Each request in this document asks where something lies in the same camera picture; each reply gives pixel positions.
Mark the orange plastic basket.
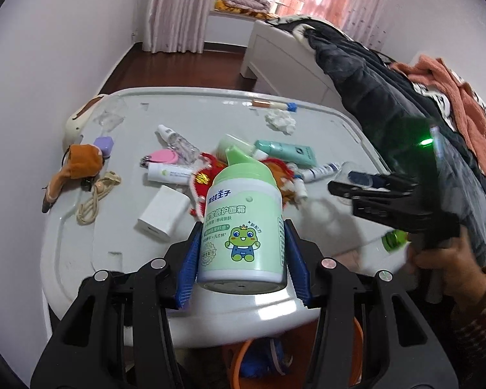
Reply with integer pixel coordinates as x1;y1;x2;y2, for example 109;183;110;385
223;316;365;389

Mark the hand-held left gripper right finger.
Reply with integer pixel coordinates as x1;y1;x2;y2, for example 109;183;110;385
281;219;454;389

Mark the orange towel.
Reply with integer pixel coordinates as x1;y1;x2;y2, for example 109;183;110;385
391;54;486;181

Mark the crumpled clear plastic wrap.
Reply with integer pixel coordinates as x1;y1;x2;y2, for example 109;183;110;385
93;97;128;128

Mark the white bed frame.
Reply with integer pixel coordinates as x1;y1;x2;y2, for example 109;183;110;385
241;20;349;108

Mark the pink curtain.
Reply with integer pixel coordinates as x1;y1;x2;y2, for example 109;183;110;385
140;0;231;55
300;0;398;49

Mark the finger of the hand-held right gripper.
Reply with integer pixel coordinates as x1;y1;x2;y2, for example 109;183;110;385
327;180;422;230
346;170;420;191

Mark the white bed with clothes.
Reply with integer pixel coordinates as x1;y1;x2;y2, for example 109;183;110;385
275;16;486;268

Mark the person's right forearm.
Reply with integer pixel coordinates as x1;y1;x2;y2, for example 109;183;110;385
449;265;486;389

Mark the teal cosmetic tube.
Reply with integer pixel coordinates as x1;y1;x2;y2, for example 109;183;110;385
253;140;317;167

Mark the clear spray bottle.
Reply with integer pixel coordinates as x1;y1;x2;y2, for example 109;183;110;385
156;125;201;163

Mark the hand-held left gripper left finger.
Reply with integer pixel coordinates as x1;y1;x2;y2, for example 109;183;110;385
30;221;205;389

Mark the brown plush toy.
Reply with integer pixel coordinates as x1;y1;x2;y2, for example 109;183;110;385
42;143;106;213

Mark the yellow patterned cloth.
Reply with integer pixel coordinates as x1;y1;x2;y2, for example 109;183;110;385
213;0;280;19

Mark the crumpled white tissue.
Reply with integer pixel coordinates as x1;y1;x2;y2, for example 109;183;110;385
266;109;296;134

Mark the pink round keychain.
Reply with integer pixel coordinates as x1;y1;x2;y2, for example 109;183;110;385
141;149;178;169

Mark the green bottle cap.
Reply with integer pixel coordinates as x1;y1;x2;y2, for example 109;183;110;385
381;229;410;252

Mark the white cardboard box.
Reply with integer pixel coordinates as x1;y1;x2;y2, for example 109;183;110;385
137;185;191;241

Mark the white tube with green end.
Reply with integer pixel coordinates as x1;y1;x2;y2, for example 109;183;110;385
147;165;195;183

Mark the white pen with blue cap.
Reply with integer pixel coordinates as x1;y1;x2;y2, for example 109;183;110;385
253;99;298;112

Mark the light green tube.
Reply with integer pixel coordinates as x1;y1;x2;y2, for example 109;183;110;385
216;134;254;159

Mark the red knitted ornament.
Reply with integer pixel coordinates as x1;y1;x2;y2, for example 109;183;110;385
188;152;308;221

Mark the person's right hand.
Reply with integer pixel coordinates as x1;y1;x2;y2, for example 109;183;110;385
407;225;484;304

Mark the small purple case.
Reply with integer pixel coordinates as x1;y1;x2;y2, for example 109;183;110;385
94;136;115;159

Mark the blue cloth item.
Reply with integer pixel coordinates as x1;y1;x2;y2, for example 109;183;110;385
241;336;292;389

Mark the beige coiled cable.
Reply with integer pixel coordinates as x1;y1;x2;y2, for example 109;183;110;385
76;171;122;224

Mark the green frog-print cream bottle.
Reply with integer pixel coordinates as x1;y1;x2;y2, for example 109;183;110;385
196;148;288;294

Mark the small white and blue tube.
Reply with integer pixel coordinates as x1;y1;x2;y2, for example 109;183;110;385
300;162;343;183

